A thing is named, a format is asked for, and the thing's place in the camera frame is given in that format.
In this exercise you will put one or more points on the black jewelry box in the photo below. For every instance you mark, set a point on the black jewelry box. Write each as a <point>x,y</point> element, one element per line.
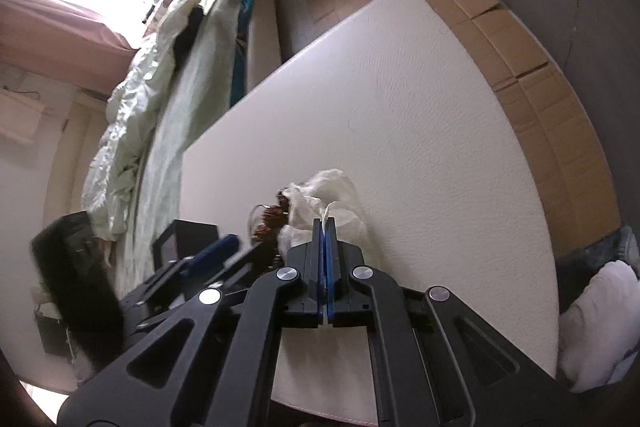
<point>182,239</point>

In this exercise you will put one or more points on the beige bed frame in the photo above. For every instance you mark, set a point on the beige bed frame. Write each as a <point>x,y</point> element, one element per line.
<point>263,45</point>

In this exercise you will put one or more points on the green bed sheet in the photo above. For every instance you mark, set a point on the green bed sheet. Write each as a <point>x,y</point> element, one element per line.
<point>199,95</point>

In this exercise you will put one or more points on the black chair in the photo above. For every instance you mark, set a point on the black chair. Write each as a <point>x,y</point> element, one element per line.
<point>73,271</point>

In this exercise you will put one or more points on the pink curtain left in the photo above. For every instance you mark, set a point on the pink curtain left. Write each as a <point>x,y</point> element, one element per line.
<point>63,42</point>

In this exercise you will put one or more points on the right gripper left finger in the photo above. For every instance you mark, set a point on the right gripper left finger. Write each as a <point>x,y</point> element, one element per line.
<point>305,310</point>

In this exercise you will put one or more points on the flattened cardboard sheets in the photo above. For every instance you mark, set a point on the flattened cardboard sheets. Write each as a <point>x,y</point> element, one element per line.
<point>560,145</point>

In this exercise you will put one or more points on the white cloth pouch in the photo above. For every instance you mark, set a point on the white cloth pouch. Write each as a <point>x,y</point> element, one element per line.
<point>327,194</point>

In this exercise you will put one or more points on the light green duvet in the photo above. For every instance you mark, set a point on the light green duvet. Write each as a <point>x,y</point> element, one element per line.
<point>131,114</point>

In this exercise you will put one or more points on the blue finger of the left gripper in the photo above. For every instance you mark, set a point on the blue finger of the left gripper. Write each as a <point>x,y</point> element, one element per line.
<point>211,259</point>

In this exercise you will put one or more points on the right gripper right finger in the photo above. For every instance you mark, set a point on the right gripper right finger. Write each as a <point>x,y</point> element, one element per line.
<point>345,305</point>

